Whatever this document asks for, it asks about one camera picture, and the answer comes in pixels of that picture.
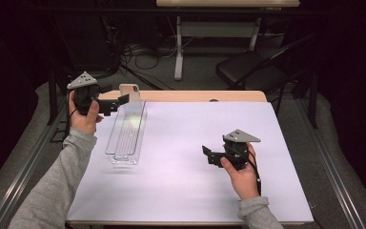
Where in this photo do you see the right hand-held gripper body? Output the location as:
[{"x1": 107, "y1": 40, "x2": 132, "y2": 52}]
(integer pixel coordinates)
[{"x1": 208, "y1": 129, "x2": 261, "y2": 171}]

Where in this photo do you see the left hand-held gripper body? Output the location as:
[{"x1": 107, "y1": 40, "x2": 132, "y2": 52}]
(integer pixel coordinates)
[{"x1": 66, "y1": 71, "x2": 122, "y2": 117}]

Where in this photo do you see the translucent phone case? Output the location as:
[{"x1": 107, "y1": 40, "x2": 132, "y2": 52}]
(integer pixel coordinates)
[{"x1": 119, "y1": 83, "x2": 141, "y2": 103}]

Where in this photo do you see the clear plastic packaging box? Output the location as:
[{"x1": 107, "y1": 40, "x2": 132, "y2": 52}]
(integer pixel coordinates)
[{"x1": 105, "y1": 98, "x2": 148, "y2": 166}]

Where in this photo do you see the person's left hand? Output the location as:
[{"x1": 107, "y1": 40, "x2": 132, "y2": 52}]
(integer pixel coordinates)
[{"x1": 68, "y1": 90, "x2": 104, "y2": 136}]

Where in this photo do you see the person's right hand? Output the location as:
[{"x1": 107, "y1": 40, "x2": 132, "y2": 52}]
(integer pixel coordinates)
[{"x1": 219, "y1": 142, "x2": 261, "y2": 200}]

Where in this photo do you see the black metal stand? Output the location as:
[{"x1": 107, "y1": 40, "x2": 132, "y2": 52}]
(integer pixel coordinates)
[
  {"x1": 294, "y1": 36, "x2": 319, "y2": 130},
  {"x1": 46, "y1": 61, "x2": 107, "y2": 126}
]

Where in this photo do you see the white board sheet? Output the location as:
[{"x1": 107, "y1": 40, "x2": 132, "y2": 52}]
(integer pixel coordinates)
[{"x1": 66, "y1": 100, "x2": 315, "y2": 223}]

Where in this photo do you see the wooden table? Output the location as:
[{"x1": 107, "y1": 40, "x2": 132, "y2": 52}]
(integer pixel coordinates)
[{"x1": 66, "y1": 90, "x2": 315, "y2": 227}]

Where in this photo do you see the white-framed table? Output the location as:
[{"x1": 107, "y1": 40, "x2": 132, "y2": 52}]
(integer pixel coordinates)
[{"x1": 155, "y1": 0, "x2": 300, "y2": 81}]

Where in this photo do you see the black horizontal bar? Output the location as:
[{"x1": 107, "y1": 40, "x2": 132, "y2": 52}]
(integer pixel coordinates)
[{"x1": 28, "y1": 5, "x2": 332, "y2": 15}]

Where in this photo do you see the black folding chair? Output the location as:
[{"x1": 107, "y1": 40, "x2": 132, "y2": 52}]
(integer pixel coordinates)
[{"x1": 215, "y1": 32, "x2": 318, "y2": 116}]

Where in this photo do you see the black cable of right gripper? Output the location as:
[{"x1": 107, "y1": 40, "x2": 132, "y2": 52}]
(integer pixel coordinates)
[{"x1": 233, "y1": 144, "x2": 263, "y2": 197}]

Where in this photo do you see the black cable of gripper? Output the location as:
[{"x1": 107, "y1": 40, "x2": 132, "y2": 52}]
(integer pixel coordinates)
[
  {"x1": 62, "y1": 90, "x2": 79, "y2": 149},
  {"x1": 233, "y1": 144, "x2": 263, "y2": 197}
]

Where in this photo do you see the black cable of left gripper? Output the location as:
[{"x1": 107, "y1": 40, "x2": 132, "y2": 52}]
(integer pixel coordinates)
[{"x1": 62, "y1": 90, "x2": 79, "y2": 149}]

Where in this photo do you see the bundle of floor cables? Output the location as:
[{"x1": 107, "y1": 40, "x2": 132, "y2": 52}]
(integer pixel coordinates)
[{"x1": 101, "y1": 13, "x2": 179, "y2": 82}]

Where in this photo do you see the aluminium floor rail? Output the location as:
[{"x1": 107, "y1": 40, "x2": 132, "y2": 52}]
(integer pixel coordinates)
[
  {"x1": 0, "y1": 94, "x2": 74, "y2": 229},
  {"x1": 295, "y1": 98, "x2": 366, "y2": 229}
]

